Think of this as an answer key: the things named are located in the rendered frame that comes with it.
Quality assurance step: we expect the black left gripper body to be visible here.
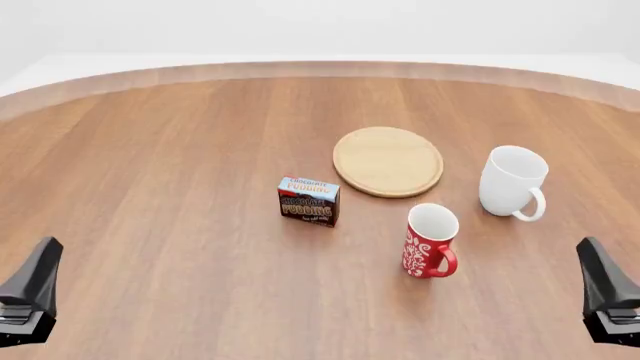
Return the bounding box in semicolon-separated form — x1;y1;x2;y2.
0;301;57;348

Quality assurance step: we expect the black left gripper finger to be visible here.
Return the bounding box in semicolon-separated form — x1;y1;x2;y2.
0;235;65;320

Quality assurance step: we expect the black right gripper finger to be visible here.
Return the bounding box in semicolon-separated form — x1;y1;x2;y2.
575;236;640;320

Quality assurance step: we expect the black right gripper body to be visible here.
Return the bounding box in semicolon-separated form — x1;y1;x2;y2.
582;306;640;345

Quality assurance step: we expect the round wooden plate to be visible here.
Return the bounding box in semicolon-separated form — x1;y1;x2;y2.
332;126;445;199

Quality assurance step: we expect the chocolate pudding box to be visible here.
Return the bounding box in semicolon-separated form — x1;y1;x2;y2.
277;176;342;229

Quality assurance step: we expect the white mug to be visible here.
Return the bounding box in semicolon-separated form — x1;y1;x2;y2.
478;144;550;223

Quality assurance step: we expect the red patterned mug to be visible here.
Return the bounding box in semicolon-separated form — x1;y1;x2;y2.
400;202;461;279

